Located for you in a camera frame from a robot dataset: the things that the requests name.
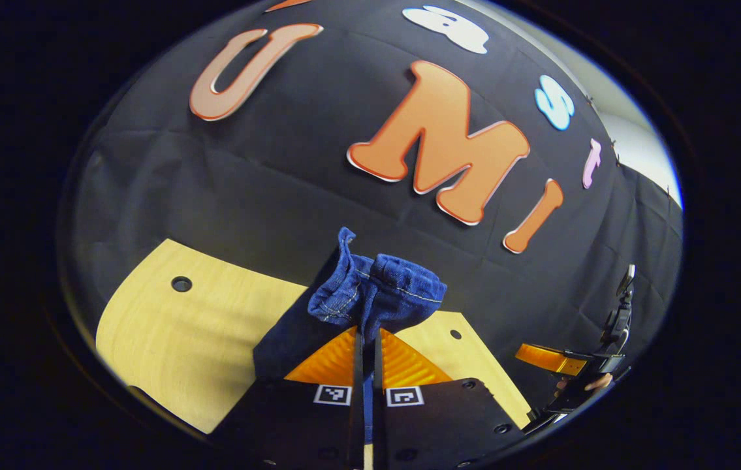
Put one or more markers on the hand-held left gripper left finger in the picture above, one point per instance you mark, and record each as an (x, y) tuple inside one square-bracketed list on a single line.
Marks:
[(358, 424)]

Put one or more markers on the black clamp stand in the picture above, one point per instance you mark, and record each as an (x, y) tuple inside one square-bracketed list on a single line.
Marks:
[(621, 313)]

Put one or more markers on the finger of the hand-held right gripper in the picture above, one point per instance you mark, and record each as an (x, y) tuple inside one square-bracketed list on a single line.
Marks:
[(543, 358)]

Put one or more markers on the blue jeans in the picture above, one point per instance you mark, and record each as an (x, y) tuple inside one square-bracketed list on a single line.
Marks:
[(396, 287)]

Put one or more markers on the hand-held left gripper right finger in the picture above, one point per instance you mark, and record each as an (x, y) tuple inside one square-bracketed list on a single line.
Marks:
[(378, 424)]

